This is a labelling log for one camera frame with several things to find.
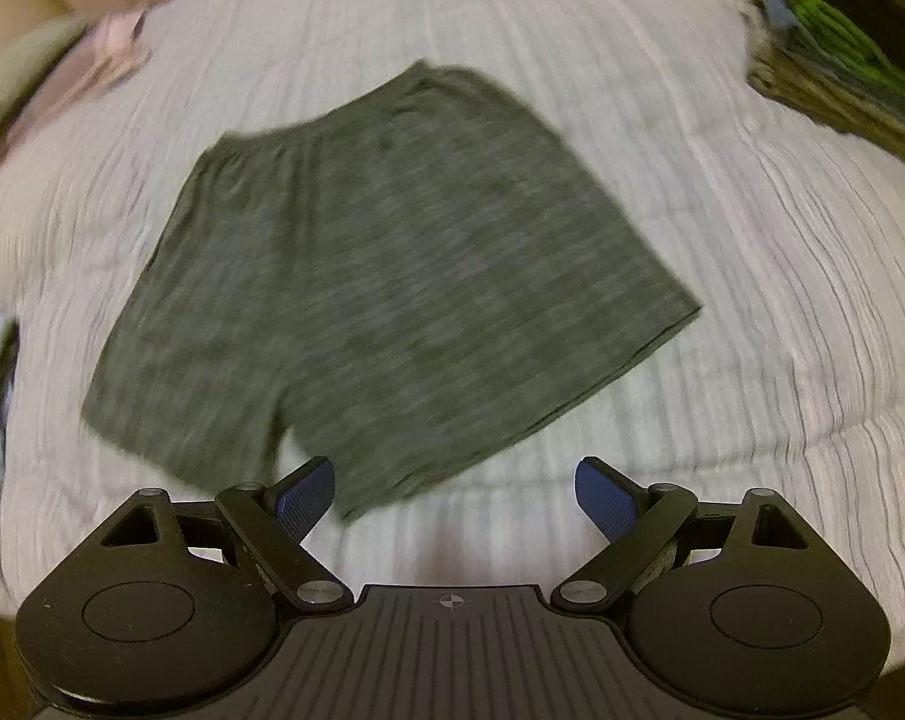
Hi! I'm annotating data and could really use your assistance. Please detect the olive brown garment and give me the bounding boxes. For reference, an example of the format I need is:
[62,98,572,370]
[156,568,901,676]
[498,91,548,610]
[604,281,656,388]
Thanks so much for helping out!
[748,37,905,181]

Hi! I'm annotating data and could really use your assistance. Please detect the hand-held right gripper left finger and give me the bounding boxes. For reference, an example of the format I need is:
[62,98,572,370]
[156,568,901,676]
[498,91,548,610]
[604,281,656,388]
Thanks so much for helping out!
[103,456,347,610]

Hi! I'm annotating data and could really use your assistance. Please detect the green striped garment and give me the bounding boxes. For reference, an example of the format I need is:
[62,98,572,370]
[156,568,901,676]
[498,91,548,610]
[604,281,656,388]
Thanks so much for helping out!
[788,0,905,115]

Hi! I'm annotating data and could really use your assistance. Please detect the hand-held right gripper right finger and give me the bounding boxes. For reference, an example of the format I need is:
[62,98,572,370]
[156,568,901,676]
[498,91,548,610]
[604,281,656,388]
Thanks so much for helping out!
[557,456,802,611]

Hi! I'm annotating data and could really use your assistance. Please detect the striped white bed cover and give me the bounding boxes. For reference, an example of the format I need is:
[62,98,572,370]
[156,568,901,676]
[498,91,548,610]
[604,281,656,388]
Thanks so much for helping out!
[0,0,905,661]

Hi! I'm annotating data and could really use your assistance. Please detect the grey plaid shorts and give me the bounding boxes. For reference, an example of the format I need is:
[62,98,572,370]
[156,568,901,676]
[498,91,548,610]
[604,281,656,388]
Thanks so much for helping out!
[81,58,704,524]

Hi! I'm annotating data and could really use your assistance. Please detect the green plaid pillow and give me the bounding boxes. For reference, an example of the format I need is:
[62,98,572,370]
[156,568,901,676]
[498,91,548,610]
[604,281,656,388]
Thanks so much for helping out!
[0,15,86,140]

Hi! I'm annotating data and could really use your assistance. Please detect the purple pillow with pink border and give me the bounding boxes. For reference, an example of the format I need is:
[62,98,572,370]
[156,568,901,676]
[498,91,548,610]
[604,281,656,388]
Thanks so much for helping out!
[0,7,154,203]

